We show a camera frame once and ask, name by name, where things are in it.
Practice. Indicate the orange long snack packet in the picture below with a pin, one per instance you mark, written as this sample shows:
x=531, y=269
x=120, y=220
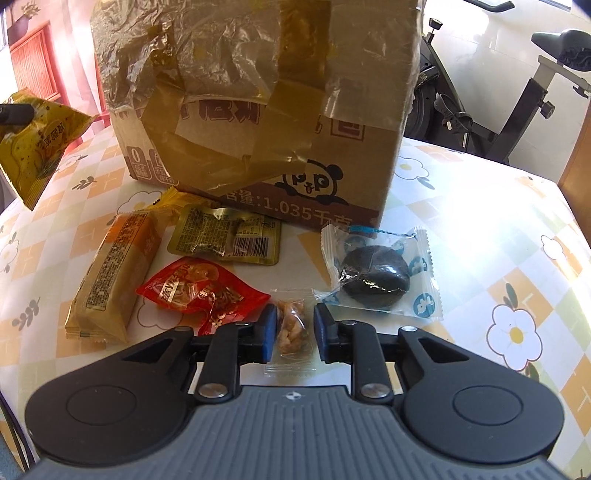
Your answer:
x=108, y=281

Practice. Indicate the brown wooden board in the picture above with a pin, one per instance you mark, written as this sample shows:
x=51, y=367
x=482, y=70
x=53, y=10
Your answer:
x=579, y=184

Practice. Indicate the wall poster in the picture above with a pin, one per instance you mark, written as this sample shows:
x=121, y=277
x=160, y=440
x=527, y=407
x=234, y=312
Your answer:
x=41, y=60

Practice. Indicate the exercise bike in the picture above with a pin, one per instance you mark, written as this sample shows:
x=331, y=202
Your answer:
x=526, y=106

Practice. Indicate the gold foil snack packet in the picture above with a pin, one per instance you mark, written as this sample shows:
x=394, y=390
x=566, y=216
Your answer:
x=207, y=230

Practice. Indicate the red snack packet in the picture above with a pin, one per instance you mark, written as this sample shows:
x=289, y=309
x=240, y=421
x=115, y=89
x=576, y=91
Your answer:
x=184, y=286

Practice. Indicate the clear peanut packet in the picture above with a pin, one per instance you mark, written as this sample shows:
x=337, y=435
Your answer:
x=291, y=323

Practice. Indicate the yellow snack bag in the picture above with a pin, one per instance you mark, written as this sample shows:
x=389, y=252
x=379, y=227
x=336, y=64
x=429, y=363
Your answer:
x=41, y=147

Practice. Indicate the small yellow wrapped snack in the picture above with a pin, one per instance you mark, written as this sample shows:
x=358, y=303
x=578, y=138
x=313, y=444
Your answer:
x=178, y=201

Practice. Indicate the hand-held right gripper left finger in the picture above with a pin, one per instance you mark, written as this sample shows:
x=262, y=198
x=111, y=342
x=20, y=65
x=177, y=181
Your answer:
x=270, y=332

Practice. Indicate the clear packet with black cake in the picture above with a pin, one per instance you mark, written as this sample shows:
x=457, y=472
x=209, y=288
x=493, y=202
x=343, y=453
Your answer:
x=374, y=277

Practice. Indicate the checkered floral tablecloth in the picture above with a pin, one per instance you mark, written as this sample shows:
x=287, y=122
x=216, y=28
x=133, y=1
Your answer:
x=485, y=230

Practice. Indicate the taped cardboard box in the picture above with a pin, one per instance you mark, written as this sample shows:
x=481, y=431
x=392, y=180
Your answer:
x=240, y=92

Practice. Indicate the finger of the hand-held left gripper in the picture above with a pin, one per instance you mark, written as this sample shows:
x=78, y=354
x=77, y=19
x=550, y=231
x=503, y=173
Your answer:
x=16, y=114

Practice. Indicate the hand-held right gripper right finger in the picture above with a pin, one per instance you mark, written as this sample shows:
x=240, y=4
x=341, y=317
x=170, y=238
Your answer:
x=323, y=332

